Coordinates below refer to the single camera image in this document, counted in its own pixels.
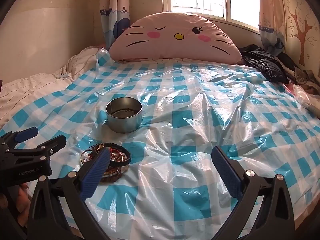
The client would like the clear plastic bag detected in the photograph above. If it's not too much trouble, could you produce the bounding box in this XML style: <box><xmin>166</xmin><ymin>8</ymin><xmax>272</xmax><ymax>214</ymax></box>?
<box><xmin>285</xmin><ymin>82</ymin><xmax>320</xmax><ymax>120</ymax></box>

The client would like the black puffer jacket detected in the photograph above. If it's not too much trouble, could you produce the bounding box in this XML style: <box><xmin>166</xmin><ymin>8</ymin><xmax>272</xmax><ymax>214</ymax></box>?
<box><xmin>239</xmin><ymin>44</ymin><xmax>290</xmax><ymax>83</ymax></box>

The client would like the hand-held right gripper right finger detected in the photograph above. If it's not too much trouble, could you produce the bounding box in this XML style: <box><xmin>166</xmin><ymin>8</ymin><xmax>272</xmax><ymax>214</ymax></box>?
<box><xmin>211</xmin><ymin>146</ymin><xmax>297</xmax><ymax>240</ymax></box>

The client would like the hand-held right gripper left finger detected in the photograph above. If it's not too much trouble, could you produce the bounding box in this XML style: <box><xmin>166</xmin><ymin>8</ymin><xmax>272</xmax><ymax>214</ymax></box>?
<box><xmin>27</xmin><ymin>147</ymin><xmax>112</xmax><ymax>240</ymax></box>

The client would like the white quilt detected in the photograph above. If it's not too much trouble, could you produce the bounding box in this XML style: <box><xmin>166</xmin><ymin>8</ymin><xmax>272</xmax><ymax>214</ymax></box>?
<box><xmin>0</xmin><ymin>47</ymin><xmax>105</xmax><ymax>128</ymax></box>

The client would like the pink cat face pillow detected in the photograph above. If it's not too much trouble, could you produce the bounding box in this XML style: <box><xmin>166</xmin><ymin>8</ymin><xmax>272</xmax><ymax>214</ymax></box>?
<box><xmin>109</xmin><ymin>12</ymin><xmax>243</xmax><ymax>64</ymax></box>

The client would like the heap of dark clothes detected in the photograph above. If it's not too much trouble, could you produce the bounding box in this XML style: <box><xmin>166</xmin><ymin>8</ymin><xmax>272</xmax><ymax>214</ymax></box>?
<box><xmin>277</xmin><ymin>52</ymin><xmax>320</xmax><ymax>93</ymax></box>

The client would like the person's left hand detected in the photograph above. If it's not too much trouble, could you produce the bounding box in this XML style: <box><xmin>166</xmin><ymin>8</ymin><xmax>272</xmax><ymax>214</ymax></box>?
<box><xmin>15</xmin><ymin>182</ymin><xmax>35</xmax><ymax>220</ymax></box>

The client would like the blue checkered plastic sheet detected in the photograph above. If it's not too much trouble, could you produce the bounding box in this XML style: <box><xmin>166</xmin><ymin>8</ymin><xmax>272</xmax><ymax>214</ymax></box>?
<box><xmin>0</xmin><ymin>49</ymin><xmax>320</xmax><ymax>240</ymax></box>

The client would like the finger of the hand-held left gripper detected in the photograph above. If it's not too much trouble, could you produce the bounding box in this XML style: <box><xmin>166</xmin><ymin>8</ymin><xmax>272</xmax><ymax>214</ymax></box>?
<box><xmin>6</xmin><ymin>135</ymin><xmax>67</xmax><ymax>163</ymax></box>
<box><xmin>0</xmin><ymin>127</ymin><xmax>39</xmax><ymax>153</ymax></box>

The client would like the pink cartoon curtain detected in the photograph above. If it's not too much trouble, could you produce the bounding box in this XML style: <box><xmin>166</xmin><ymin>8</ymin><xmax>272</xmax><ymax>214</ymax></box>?
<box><xmin>257</xmin><ymin>0</ymin><xmax>287</xmax><ymax>57</ymax></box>

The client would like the wardrobe with tree decal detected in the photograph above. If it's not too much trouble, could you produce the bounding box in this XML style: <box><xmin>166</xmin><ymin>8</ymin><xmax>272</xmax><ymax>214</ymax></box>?
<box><xmin>279</xmin><ymin>0</ymin><xmax>320</xmax><ymax>68</ymax></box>

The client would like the round metal tin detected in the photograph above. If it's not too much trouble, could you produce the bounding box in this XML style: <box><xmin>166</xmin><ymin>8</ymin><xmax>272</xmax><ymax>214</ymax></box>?
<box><xmin>105</xmin><ymin>97</ymin><xmax>143</xmax><ymax>133</ymax></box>

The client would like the cartoon whale curtain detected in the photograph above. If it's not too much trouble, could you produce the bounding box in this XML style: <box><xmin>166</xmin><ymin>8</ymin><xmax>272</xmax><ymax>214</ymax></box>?
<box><xmin>100</xmin><ymin>0</ymin><xmax>131</xmax><ymax>50</ymax></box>

